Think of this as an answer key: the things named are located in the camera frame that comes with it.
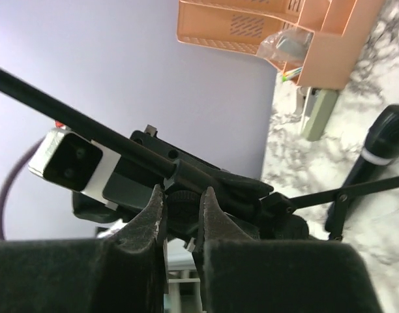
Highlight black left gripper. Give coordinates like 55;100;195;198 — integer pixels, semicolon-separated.
72;127;309;241

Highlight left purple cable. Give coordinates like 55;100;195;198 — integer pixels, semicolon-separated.
0;136;46;241

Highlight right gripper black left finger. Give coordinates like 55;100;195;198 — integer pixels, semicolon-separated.
0;186;167;312

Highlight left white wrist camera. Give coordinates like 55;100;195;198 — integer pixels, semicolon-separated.
28;126;121;210

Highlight pens in organizer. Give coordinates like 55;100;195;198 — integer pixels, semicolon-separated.
282;67;303;82

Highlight grey green stapler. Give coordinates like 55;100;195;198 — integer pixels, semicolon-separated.
299;87;339;142

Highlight orange plastic file organizer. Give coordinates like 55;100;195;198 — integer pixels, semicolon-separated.
177;1;384;90

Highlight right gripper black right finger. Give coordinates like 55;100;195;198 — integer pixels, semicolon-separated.
193;188;382;312

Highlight small black tripod stand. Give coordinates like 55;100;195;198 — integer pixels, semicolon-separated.
0;62;399;241

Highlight black microphone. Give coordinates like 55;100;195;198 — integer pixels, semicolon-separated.
325;104;399;240

